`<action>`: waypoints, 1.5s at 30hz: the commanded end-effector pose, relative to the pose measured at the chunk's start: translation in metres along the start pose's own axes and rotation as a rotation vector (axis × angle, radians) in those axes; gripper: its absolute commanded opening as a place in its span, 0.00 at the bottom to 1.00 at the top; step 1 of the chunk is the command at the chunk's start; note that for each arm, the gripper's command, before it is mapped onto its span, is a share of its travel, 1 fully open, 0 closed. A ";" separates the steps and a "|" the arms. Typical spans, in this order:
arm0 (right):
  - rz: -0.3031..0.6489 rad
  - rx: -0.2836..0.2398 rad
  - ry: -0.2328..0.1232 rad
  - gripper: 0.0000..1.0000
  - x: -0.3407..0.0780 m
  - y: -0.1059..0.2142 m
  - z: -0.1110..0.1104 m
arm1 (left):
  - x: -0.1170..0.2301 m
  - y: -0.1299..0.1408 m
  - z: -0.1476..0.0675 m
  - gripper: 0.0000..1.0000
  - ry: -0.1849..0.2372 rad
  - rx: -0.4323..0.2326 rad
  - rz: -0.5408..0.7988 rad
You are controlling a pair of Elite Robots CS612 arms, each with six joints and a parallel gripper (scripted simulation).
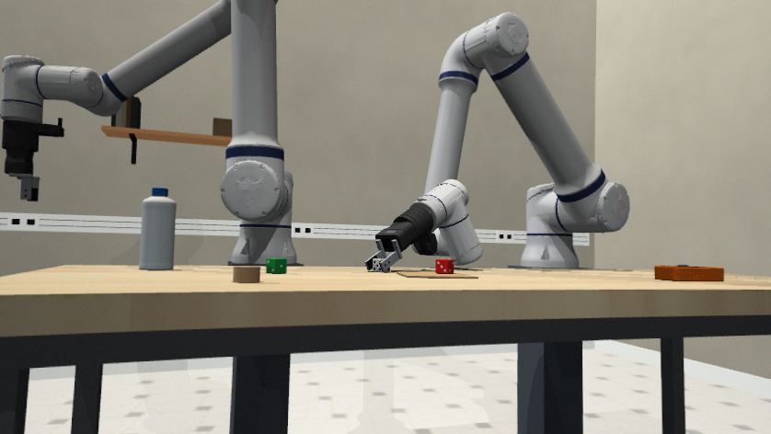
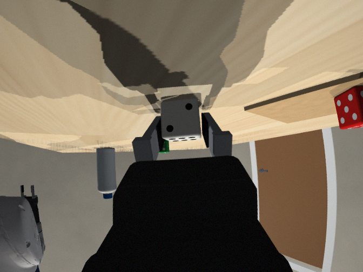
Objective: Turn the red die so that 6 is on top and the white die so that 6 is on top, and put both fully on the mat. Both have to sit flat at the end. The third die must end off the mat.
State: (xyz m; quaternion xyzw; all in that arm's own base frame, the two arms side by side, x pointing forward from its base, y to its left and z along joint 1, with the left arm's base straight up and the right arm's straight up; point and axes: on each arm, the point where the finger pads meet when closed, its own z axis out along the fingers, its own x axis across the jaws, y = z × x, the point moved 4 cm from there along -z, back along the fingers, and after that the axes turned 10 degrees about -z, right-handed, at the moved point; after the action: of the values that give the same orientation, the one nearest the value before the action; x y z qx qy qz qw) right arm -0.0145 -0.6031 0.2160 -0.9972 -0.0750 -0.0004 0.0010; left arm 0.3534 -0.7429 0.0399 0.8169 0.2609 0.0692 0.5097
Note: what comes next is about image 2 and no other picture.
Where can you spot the brown square mat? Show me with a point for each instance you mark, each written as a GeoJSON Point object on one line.
{"type": "Point", "coordinates": [313, 102]}

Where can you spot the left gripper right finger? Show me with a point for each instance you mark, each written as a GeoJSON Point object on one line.
{"type": "Point", "coordinates": [219, 142]}

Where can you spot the green die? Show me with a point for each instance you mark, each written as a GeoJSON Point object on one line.
{"type": "Point", "coordinates": [165, 147]}

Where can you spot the red die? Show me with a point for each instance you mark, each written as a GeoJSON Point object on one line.
{"type": "Point", "coordinates": [349, 107]}

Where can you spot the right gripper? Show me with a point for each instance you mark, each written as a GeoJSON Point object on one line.
{"type": "Point", "coordinates": [33, 200]}

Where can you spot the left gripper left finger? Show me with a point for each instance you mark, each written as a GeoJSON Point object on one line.
{"type": "Point", "coordinates": [147, 147]}

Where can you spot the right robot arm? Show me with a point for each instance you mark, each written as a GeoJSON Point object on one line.
{"type": "Point", "coordinates": [21, 244]}

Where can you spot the grey plastic bottle with blue cap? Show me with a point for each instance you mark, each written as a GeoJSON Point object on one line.
{"type": "Point", "coordinates": [106, 171]}

